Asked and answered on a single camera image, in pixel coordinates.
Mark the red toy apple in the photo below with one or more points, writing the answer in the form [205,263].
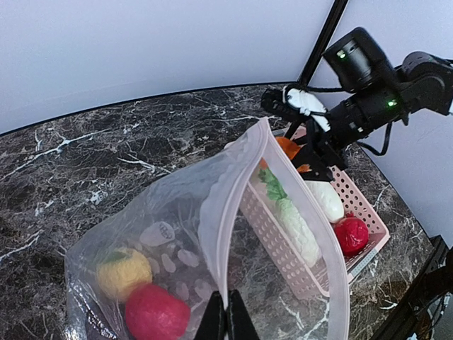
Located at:
[152,313]

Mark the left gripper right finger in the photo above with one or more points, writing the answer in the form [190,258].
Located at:
[239,325]

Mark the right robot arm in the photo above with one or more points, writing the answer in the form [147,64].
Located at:
[380,96]

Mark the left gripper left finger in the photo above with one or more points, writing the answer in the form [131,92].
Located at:
[214,322]

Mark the yellow toy fruit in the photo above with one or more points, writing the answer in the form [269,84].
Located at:
[122,271]

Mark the pink perforated plastic basket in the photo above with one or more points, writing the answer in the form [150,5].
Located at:
[317,233]

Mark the red toy fruit front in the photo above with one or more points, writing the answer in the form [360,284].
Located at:
[352,234]

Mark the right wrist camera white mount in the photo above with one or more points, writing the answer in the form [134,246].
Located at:
[293,104]

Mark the clear zip top bag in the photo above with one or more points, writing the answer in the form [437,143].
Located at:
[190,227]

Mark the white toy radish with leaves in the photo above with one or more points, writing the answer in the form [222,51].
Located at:
[290,220]

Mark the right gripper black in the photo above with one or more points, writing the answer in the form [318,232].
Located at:
[338,127]

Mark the right black frame post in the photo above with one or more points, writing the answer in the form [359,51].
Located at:
[327,31]

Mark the white toy radish right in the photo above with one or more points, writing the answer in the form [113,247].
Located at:
[328,200]

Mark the orange toy fruit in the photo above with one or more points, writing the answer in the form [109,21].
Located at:
[290,148]

